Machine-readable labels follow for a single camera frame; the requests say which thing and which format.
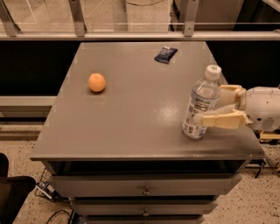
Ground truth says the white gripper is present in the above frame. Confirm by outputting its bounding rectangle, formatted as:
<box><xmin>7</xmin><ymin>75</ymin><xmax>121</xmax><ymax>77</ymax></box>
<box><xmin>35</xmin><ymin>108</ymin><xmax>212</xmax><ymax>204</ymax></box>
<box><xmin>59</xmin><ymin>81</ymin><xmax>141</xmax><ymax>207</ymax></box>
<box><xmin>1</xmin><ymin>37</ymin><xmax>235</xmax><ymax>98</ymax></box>
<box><xmin>193</xmin><ymin>85</ymin><xmax>280</xmax><ymax>132</ymax></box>

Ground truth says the clear plastic water bottle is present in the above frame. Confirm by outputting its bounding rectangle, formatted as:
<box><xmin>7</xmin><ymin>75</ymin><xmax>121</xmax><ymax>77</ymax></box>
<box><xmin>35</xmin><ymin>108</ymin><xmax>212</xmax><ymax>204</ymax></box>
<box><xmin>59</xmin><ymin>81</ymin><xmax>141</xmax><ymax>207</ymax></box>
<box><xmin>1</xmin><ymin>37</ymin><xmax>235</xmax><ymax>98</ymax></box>
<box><xmin>182</xmin><ymin>65</ymin><xmax>221</xmax><ymax>139</ymax></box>

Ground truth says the dark blue rxbar wrapper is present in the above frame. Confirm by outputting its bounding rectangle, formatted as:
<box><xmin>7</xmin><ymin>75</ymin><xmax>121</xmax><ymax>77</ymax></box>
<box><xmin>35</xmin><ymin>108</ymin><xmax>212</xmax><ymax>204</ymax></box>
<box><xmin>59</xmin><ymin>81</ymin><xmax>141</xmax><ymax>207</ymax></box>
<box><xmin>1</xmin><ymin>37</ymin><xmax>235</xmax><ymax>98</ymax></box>
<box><xmin>154</xmin><ymin>46</ymin><xmax>178</xmax><ymax>64</ymax></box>

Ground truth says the middle drawer with knob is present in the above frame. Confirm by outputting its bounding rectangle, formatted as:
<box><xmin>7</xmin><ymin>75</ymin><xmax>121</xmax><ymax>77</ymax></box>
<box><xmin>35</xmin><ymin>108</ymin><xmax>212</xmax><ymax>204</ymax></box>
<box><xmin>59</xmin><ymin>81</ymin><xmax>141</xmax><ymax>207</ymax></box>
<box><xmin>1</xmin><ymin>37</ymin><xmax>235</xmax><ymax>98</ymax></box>
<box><xmin>72</xmin><ymin>200</ymin><xmax>217</xmax><ymax>216</ymax></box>

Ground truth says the drawer with knob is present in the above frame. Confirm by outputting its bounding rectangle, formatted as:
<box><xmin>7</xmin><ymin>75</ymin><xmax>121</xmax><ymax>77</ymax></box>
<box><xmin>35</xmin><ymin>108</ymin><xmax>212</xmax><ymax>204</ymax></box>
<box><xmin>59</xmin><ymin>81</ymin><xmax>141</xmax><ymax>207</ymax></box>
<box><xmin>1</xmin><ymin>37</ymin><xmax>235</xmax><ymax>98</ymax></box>
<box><xmin>49</xmin><ymin>174</ymin><xmax>242</xmax><ymax>198</ymax></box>
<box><xmin>72</xmin><ymin>200</ymin><xmax>217</xmax><ymax>216</ymax></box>

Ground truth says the grey drawer cabinet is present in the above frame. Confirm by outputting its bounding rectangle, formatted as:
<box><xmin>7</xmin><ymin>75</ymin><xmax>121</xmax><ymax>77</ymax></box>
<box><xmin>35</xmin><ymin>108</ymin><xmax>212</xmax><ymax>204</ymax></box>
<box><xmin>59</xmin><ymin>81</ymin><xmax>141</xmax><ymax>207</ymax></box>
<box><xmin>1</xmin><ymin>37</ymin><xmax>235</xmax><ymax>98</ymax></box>
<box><xmin>31</xmin><ymin>42</ymin><xmax>264</xmax><ymax>224</ymax></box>

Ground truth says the orange fruit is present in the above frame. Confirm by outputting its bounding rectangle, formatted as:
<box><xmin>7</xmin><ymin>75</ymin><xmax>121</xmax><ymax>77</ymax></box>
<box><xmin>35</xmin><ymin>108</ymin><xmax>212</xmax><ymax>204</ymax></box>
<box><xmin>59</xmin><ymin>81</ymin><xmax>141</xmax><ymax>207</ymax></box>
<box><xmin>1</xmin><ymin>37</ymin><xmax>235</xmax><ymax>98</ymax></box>
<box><xmin>88</xmin><ymin>73</ymin><xmax>106</xmax><ymax>92</ymax></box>

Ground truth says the top drawer with knob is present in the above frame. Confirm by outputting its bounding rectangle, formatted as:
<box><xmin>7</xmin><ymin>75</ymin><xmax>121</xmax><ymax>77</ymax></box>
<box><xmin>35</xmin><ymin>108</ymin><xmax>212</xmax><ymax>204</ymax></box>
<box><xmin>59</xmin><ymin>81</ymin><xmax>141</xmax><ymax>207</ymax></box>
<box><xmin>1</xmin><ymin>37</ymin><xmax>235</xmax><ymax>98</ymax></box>
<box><xmin>49</xmin><ymin>174</ymin><xmax>242</xmax><ymax>198</ymax></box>

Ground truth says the power strip on floor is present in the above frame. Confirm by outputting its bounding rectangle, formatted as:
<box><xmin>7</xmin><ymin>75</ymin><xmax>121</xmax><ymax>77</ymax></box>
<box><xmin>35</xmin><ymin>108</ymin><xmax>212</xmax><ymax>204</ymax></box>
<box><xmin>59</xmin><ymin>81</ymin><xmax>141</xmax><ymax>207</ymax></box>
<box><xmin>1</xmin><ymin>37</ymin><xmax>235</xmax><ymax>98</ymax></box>
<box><xmin>36</xmin><ymin>181</ymin><xmax>57</xmax><ymax>200</ymax></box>

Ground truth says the black office chair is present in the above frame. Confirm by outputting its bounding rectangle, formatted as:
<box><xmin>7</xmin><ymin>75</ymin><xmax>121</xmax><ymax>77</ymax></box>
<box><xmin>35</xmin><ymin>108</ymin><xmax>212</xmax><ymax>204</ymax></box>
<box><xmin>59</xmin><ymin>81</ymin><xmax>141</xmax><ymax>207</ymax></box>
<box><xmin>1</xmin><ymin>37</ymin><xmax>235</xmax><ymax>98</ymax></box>
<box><xmin>0</xmin><ymin>153</ymin><xmax>36</xmax><ymax>224</ymax></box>

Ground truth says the yellow wooden frame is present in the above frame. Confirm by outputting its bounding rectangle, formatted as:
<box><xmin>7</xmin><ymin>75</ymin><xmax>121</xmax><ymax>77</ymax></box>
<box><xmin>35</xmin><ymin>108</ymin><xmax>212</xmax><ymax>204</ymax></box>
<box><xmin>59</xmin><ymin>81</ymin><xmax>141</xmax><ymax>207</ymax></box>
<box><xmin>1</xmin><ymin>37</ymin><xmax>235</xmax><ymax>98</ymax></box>
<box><xmin>259</xmin><ymin>131</ymin><xmax>280</xmax><ymax>140</ymax></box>

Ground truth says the black floor cable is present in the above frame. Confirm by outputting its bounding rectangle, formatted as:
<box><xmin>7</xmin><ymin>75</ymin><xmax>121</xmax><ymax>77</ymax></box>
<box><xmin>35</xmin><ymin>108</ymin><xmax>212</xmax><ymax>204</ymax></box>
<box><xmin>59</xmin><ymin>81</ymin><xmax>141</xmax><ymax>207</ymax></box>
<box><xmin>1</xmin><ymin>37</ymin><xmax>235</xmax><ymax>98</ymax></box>
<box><xmin>45</xmin><ymin>208</ymin><xmax>77</xmax><ymax>224</ymax></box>

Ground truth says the metal window rail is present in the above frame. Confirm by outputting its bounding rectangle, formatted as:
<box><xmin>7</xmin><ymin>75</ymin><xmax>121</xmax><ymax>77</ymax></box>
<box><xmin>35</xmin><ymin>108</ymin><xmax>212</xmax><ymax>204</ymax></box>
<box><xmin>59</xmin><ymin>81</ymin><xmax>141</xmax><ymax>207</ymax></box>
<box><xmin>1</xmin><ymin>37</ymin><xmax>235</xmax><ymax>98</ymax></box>
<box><xmin>0</xmin><ymin>0</ymin><xmax>280</xmax><ymax>41</ymax></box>

